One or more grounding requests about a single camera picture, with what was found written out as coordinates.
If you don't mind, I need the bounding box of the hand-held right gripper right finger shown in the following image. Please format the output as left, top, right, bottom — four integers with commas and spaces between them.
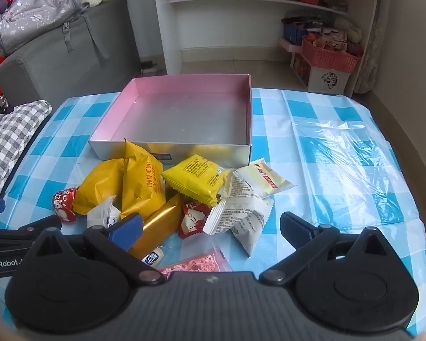
259, 211, 400, 287

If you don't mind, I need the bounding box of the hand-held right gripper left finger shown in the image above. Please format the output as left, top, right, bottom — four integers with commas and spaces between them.
26, 213, 166, 287

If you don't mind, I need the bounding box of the small white snack packet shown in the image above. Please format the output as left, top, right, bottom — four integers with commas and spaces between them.
141, 246, 165, 267
87, 196, 122, 230

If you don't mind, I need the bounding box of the long gold snack packet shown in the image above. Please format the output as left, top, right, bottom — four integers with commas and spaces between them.
129, 193, 184, 260

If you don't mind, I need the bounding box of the round red white candy packet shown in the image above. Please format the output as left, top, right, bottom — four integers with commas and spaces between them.
52, 186, 80, 223

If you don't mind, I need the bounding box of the yellow snack packet red print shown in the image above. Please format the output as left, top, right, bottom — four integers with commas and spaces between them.
120, 140, 168, 221

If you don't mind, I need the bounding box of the plain orange-yellow snack packet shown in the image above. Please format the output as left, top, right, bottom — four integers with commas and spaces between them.
72, 158, 127, 216

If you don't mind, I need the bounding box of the large white printed snack packet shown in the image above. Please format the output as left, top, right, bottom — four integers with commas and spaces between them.
202, 170, 274, 257

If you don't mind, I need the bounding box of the cream white snack packet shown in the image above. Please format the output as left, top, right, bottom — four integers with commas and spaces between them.
234, 159, 295, 200

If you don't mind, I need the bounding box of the red white snack packet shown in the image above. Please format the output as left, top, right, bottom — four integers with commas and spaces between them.
177, 201, 214, 239

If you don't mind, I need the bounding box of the pink speckled snack packet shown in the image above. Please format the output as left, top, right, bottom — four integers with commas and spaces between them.
158, 245, 233, 280

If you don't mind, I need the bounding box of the yellow snack packet black print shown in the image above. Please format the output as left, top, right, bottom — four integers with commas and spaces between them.
161, 153, 233, 207

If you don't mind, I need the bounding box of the silver box with pink lining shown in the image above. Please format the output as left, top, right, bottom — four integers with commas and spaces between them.
88, 73, 253, 170

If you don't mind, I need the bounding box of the blue white checked tablecloth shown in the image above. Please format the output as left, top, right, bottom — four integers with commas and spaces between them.
0, 87, 426, 331

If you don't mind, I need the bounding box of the grey checked pillow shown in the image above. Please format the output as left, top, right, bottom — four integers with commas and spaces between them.
0, 100, 53, 200

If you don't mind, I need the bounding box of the clear plastic sheet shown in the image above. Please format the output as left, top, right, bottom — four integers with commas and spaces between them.
293, 120, 412, 221

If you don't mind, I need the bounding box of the white storage box with cutout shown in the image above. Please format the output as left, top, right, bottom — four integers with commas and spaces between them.
293, 52, 352, 93

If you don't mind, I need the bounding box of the grey sofa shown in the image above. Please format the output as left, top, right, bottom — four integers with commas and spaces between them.
0, 0, 143, 109

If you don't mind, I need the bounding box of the power strip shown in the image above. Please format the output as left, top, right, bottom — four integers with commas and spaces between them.
140, 60, 159, 77

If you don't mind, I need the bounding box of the large pink basket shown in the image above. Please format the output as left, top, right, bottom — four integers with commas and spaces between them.
300, 37, 363, 72

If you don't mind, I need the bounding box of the pink tray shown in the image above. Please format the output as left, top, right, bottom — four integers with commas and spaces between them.
277, 36, 304, 56

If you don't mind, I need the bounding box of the blue box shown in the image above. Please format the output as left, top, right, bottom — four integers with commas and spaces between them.
282, 21, 308, 45

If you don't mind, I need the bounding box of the white shelf unit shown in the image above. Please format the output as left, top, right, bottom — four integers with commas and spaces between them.
151, 0, 383, 95

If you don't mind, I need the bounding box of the grey floral backpack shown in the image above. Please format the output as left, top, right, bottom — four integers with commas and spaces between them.
0, 0, 111, 60

